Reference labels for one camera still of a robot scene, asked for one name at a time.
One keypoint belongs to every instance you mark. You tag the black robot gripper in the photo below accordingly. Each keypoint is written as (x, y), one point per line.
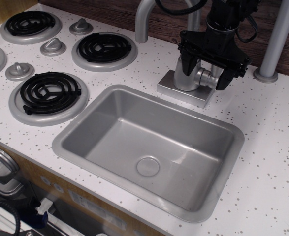
(217, 48)

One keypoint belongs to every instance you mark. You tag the silver stove knob front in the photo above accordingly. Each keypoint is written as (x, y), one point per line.
(19, 72)

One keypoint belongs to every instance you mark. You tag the grey support pole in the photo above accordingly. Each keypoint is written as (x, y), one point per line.
(267, 72)

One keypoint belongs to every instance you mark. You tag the front right stove burner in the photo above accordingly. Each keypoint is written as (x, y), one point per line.
(48, 99)

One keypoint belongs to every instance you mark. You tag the silver oven dial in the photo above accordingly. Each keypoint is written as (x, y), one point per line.
(8, 167)

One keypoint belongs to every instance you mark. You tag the back right stove burner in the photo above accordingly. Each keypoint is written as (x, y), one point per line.
(104, 52)

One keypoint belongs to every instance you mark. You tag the silver stove knob back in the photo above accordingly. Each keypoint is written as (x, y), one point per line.
(81, 27)

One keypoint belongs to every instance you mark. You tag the silver toy faucet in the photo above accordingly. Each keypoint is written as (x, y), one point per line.
(175, 83)

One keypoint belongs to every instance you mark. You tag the grey plastic sink basin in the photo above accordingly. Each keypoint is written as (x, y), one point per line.
(174, 158)

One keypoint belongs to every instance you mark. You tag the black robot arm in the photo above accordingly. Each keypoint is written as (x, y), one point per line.
(226, 15)

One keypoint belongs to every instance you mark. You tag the silver faucet lever handle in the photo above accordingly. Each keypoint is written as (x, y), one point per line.
(208, 78)

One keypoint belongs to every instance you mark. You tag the silver stove knob middle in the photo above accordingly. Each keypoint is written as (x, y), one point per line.
(53, 47)

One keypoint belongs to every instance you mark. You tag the silver stove knob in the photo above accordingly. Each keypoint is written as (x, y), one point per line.
(53, 47)
(19, 72)
(81, 27)

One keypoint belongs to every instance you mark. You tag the back left stove burner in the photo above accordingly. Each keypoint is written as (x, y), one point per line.
(30, 27)

